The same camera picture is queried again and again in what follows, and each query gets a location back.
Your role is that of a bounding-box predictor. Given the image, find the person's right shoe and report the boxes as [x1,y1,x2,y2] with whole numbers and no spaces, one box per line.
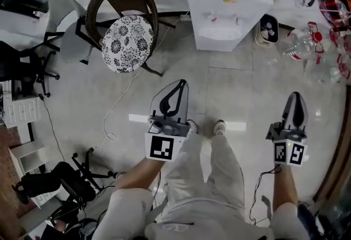
[213,119,227,137]

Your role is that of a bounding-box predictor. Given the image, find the white trash bin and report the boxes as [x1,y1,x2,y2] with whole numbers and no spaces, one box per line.
[254,13,280,47]

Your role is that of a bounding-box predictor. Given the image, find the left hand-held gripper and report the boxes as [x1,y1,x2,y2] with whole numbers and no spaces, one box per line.
[144,79,191,162]

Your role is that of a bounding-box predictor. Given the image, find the long white cable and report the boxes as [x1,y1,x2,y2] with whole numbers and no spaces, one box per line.
[100,11,193,172]

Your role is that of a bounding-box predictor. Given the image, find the low white shelf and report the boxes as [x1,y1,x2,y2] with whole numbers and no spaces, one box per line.
[9,140,47,176]

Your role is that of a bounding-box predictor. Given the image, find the person's white shirt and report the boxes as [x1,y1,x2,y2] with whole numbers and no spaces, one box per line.
[92,188,311,240]

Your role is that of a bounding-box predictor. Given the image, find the person's right forearm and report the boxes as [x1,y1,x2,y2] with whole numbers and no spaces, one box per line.
[271,164,298,207]

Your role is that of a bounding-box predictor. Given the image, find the grey chair with black frame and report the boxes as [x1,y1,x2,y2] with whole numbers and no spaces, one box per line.
[43,0,94,66]

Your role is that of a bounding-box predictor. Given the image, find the person's left forearm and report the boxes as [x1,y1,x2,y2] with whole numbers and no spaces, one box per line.
[115,156,169,193]

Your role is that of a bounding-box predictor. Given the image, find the black mesh office chair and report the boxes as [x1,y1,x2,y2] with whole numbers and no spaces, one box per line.
[12,148,115,207]

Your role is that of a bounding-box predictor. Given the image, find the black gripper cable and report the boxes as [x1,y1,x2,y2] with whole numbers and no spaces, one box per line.
[248,164,283,225]

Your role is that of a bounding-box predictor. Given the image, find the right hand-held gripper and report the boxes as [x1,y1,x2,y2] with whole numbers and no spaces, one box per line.
[265,92,310,168]

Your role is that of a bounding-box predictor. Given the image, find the floral round seat cushion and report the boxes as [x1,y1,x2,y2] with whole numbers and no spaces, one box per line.
[101,15,155,74]

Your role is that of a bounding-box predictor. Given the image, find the thin black cable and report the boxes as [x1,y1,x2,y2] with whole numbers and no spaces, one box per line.
[38,93,67,163]

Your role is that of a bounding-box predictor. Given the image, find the red and orange bag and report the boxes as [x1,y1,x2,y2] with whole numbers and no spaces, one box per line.
[319,0,351,26]

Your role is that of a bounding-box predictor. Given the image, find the person's grey trousers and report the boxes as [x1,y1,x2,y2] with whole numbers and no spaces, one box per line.
[161,132,246,224]

